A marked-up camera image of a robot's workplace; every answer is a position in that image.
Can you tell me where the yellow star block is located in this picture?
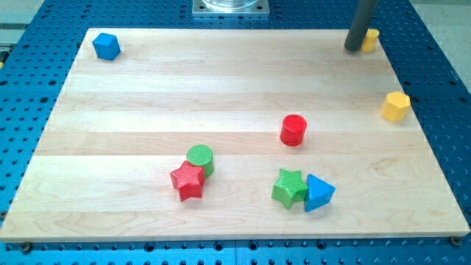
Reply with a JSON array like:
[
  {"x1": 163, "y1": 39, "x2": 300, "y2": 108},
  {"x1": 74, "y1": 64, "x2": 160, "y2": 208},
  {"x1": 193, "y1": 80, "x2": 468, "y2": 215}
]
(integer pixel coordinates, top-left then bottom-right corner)
[{"x1": 361, "y1": 29, "x2": 380, "y2": 52}]

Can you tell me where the yellow hexagon block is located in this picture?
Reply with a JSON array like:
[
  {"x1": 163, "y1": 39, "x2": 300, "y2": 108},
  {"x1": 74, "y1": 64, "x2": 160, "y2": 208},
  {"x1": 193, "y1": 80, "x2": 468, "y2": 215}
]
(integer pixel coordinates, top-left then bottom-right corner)
[{"x1": 380, "y1": 91, "x2": 411, "y2": 122}]

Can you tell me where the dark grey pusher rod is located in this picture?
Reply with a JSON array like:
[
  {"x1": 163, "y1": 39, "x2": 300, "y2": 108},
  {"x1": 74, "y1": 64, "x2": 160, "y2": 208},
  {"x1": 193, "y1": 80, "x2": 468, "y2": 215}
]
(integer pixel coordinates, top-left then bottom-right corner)
[{"x1": 344, "y1": 0, "x2": 379, "y2": 52}]

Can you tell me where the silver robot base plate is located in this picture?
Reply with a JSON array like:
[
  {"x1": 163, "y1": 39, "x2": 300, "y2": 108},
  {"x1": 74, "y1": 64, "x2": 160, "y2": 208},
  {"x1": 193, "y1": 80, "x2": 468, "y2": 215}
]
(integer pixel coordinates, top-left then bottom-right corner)
[{"x1": 192, "y1": 0, "x2": 270, "y2": 15}]

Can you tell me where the red cylinder block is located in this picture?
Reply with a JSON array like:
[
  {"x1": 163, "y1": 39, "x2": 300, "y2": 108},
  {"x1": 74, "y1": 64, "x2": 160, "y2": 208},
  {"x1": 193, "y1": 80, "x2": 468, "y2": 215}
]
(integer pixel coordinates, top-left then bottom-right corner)
[{"x1": 280, "y1": 114, "x2": 307, "y2": 146}]

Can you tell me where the blue triangle block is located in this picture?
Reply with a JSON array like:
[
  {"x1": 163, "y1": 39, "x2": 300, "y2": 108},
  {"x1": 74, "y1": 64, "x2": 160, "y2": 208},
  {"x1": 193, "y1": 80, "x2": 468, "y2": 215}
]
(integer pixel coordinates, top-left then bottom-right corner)
[{"x1": 304, "y1": 174, "x2": 336, "y2": 212}]

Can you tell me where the green cylinder block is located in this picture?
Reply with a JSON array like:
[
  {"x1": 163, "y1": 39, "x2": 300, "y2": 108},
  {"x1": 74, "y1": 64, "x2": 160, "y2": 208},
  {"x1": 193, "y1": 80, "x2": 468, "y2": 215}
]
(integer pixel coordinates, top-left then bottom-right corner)
[{"x1": 186, "y1": 144, "x2": 214, "y2": 178}]

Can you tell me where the red star block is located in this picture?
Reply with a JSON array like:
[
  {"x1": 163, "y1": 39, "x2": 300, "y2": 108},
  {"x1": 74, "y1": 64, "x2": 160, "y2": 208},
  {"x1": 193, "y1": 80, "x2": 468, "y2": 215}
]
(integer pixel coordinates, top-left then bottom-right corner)
[{"x1": 170, "y1": 160, "x2": 205, "y2": 202}]

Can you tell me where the wooden board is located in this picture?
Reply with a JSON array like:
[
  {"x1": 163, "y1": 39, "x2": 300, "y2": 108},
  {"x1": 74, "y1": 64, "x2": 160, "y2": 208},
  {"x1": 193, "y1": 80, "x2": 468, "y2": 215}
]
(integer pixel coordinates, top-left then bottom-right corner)
[{"x1": 1, "y1": 29, "x2": 470, "y2": 242}]

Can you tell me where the green star block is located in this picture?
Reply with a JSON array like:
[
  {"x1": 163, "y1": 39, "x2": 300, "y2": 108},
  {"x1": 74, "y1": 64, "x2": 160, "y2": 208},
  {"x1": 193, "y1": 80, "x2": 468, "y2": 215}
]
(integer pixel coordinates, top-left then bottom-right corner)
[{"x1": 271, "y1": 169, "x2": 308, "y2": 210}]

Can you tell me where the blue perforated table plate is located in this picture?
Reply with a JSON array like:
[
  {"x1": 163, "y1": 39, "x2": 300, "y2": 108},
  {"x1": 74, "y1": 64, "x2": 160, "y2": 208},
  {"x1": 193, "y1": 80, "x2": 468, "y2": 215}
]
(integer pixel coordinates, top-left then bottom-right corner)
[{"x1": 1, "y1": 1, "x2": 470, "y2": 264}]

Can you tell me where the blue cube block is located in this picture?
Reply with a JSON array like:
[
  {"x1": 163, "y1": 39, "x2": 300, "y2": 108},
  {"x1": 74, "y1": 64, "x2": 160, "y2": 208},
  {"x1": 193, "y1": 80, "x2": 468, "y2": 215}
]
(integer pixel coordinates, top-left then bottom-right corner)
[{"x1": 92, "y1": 33, "x2": 121, "y2": 61}]

